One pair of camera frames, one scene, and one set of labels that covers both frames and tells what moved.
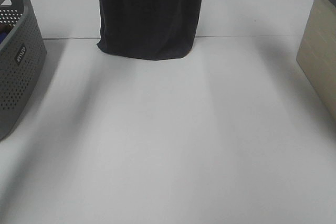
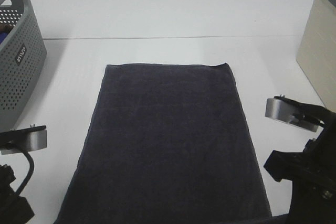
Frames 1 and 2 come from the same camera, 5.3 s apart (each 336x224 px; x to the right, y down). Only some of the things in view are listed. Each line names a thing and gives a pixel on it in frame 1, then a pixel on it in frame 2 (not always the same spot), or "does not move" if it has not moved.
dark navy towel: [149, 16] to [166, 144]
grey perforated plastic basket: [23, 56] does not move
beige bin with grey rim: [316, 56] does not move
